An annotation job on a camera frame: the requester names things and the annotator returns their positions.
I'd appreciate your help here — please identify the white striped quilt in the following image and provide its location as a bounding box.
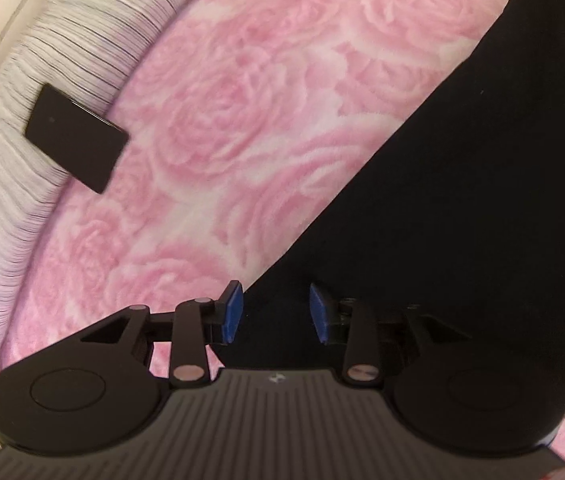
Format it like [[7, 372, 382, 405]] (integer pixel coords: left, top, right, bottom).
[[0, 0, 213, 401]]

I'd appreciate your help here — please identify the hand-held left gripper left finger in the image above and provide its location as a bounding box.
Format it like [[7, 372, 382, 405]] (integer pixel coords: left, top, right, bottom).
[[80, 280, 244, 390]]

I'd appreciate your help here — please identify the black garment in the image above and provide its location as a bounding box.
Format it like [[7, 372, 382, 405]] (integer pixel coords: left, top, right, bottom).
[[207, 0, 565, 438]]

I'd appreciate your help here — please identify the pink rose blanket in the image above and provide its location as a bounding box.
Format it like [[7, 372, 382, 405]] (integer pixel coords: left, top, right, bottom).
[[0, 0, 565, 471]]

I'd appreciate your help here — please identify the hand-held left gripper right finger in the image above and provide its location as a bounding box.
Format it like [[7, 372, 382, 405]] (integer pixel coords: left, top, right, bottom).
[[309, 282, 468, 391]]

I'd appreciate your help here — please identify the black phone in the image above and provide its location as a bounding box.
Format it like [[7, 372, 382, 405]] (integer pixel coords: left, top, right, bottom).
[[24, 83, 131, 195]]

